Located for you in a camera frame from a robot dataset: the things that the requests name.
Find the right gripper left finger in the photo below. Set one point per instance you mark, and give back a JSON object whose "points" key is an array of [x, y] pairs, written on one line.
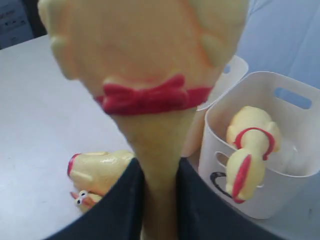
{"points": [[117, 216]]}

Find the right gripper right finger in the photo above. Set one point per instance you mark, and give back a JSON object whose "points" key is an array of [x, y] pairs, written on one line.
{"points": [[202, 215]]}

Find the headless rubber chicken body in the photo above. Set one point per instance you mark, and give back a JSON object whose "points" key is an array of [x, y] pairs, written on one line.
{"points": [[97, 172]]}

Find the whole yellow rubber chicken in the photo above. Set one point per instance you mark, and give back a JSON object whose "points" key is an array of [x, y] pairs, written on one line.
{"points": [[255, 136]]}

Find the severed chicken head with squeaker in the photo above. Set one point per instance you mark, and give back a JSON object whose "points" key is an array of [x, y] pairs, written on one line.
{"points": [[85, 200]]}

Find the cream bin marked O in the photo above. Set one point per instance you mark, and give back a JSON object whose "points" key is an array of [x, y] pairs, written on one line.
{"points": [[295, 107]]}

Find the cream bin marked X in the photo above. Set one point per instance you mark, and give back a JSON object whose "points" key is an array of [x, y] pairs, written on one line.
{"points": [[237, 69]]}

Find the white backdrop curtain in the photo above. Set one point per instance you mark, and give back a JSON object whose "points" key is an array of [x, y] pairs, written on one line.
{"points": [[283, 36]]}

